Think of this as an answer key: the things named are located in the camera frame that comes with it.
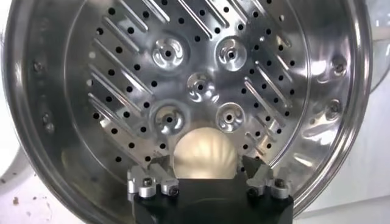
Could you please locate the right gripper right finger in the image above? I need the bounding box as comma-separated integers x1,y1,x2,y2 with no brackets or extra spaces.
242,155,293,200

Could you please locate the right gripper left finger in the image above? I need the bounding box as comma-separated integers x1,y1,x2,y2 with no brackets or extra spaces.
126,155,180,200

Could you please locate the white steamed baozi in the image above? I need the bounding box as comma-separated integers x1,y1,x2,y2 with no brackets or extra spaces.
172,127,239,180

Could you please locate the stainless steel steamer basket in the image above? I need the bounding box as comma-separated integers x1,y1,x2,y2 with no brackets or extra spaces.
1,0,374,224

